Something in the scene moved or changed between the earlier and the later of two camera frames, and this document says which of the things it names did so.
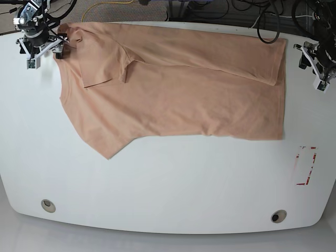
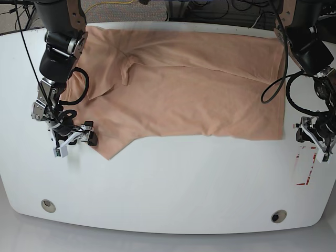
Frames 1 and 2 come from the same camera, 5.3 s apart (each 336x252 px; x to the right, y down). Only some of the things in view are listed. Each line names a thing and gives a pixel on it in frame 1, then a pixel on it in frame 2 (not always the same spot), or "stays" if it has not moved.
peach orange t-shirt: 122,83 stays
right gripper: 324,73 → 307,130
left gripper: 53,41 → 66,132
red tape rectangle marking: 297,156 stays
